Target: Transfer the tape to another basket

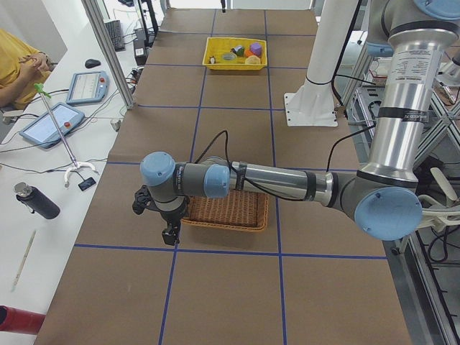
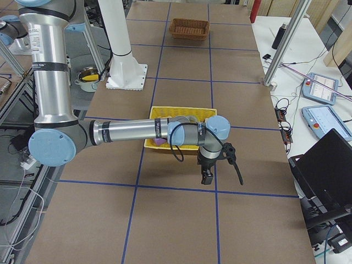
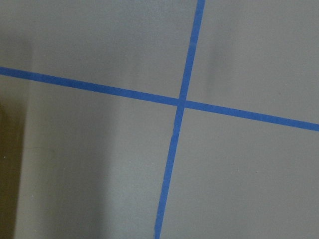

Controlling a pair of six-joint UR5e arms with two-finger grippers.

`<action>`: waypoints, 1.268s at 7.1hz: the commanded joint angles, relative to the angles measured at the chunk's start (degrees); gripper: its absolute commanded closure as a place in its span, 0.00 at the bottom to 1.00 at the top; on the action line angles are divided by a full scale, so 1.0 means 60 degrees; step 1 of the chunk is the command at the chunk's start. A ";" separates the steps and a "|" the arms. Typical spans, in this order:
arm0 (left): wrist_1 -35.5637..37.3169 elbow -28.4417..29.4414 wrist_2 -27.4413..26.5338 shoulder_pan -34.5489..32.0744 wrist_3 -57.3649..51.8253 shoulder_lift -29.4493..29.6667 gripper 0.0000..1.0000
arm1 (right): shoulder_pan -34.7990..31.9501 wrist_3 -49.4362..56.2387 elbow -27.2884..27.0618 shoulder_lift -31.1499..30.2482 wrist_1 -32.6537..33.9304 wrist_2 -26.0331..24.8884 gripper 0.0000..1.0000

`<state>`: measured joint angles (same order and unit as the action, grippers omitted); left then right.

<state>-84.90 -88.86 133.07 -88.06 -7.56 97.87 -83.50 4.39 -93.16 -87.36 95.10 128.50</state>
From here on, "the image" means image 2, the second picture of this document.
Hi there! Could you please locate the black orange cable adapter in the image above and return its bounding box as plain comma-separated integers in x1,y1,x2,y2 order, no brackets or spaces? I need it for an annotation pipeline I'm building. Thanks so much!
274,107,293,145

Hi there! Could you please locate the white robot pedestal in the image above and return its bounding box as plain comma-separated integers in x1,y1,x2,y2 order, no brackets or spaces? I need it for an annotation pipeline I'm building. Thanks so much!
98,0,148,91

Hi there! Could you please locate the white enamel pot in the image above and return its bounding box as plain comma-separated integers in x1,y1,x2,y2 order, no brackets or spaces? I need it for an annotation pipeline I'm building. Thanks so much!
74,67,100,93

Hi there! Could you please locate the black monitor stand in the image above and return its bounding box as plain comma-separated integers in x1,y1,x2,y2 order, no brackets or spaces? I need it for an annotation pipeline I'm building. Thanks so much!
300,196,351,253

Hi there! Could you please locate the white power strip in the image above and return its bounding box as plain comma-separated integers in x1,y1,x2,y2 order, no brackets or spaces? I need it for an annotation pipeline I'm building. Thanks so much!
20,155,37,171

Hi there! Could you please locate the aluminium frame post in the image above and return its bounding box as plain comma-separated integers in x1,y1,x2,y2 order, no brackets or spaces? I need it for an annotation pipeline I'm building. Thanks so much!
263,0,311,86

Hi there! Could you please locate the pink reacher grabber stick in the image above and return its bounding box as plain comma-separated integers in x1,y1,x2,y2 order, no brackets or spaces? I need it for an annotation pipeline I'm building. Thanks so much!
280,63,352,98

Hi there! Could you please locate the blue teach pendant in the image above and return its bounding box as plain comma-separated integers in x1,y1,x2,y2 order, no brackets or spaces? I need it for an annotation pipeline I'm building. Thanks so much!
301,105,351,141
302,72,339,105

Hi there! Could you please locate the black laptop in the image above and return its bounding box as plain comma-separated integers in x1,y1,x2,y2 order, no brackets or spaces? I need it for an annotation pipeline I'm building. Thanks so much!
289,129,351,210

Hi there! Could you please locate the lower blue teach pendant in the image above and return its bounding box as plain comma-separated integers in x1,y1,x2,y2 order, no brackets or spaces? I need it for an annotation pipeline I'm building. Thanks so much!
301,105,351,141

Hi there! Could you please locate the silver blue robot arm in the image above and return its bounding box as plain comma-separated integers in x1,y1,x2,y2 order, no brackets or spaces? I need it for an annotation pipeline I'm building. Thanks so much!
18,1,236,177

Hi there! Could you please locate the red fire extinguisher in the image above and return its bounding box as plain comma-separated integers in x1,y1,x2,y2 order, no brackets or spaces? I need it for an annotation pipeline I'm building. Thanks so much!
250,0,261,24

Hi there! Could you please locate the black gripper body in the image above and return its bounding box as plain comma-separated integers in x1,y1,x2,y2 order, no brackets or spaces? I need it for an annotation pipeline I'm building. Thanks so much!
197,150,221,173

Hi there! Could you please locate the black water bottle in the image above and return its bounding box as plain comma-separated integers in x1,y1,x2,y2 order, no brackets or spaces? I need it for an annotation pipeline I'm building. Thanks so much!
272,23,288,50

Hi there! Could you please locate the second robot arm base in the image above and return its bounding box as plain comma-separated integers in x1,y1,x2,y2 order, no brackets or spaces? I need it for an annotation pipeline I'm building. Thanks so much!
1,15,43,56

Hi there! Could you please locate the yellow plastic basket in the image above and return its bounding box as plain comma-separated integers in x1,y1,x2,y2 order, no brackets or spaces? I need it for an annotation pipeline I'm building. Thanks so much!
144,106,217,150

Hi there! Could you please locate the upper blue teach pendant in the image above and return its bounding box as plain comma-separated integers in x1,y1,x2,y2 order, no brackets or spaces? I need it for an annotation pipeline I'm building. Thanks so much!
302,72,339,105

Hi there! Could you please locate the purple foam cube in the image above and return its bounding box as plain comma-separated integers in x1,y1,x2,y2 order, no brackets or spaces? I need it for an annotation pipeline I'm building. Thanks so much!
153,138,167,146

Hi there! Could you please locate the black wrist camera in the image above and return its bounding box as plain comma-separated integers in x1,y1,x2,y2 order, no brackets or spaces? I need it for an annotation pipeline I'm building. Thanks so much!
201,169,213,185

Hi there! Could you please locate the small black clip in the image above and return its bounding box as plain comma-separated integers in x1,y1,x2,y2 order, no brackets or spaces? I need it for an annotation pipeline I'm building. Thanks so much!
262,54,271,60

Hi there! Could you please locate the brown wicker basket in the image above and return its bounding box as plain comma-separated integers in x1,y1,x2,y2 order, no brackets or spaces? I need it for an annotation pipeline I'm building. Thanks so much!
169,18,210,41

